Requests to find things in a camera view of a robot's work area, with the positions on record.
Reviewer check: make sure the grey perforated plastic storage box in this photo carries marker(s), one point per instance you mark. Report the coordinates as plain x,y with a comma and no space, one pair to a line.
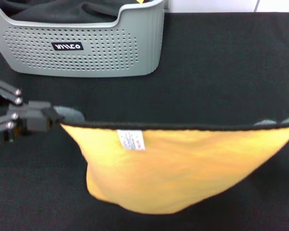
98,60

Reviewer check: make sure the black crumpled cloth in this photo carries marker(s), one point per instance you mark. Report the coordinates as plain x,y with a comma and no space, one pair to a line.
62,10

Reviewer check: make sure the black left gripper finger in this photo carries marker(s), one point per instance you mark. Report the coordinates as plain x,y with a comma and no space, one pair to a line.
36,122
36,107

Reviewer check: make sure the yellow towel with black edge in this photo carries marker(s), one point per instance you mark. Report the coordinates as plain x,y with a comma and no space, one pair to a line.
171,168

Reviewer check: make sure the black tablecloth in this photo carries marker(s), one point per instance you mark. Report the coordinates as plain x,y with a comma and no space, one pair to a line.
207,84

